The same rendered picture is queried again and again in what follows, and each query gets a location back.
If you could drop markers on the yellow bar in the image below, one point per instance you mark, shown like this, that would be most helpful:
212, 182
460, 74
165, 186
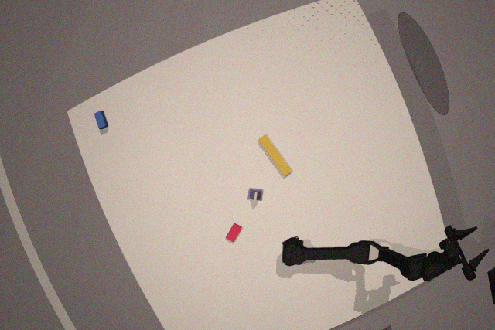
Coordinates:
274, 154

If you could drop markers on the red rectangular block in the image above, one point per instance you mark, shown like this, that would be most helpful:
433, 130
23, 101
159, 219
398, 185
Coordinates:
234, 231

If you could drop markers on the blue rectangular block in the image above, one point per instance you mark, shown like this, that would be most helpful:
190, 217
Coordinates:
101, 120

